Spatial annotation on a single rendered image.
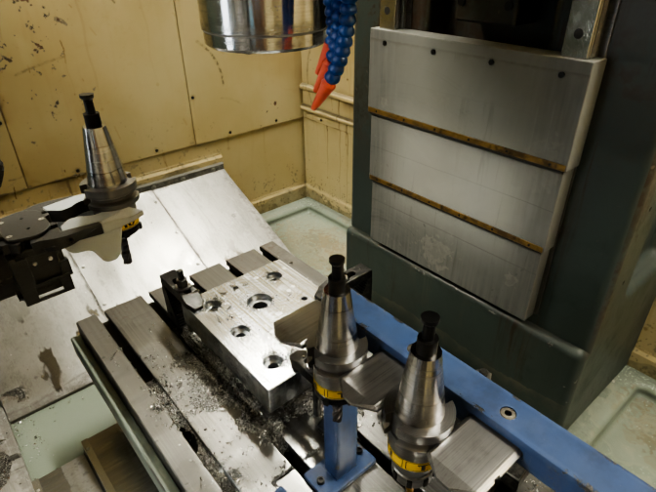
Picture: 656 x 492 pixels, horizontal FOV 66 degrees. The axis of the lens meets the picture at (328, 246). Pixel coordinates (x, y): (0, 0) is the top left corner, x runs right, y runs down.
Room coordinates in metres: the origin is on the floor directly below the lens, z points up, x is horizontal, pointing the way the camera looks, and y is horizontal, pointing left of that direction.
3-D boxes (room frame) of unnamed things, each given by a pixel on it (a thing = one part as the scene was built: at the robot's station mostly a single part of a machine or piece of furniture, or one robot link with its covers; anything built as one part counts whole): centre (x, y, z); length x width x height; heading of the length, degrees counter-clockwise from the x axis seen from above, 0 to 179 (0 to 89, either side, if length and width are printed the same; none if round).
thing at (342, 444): (0.46, -0.01, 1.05); 0.10 x 0.05 x 0.30; 130
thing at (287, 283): (0.72, 0.10, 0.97); 0.29 x 0.23 x 0.05; 40
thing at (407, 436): (0.30, -0.08, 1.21); 0.06 x 0.06 x 0.03
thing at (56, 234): (0.48, 0.30, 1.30); 0.09 x 0.05 x 0.02; 117
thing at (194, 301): (0.79, 0.28, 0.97); 0.13 x 0.03 x 0.15; 40
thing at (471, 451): (0.26, -0.11, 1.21); 0.07 x 0.05 x 0.01; 130
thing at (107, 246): (0.51, 0.26, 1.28); 0.09 x 0.03 x 0.06; 117
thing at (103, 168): (0.55, 0.26, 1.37); 0.04 x 0.04 x 0.07
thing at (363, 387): (0.34, -0.04, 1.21); 0.07 x 0.05 x 0.01; 130
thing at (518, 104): (0.98, -0.26, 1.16); 0.48 x 0.05 x 0.51; 40
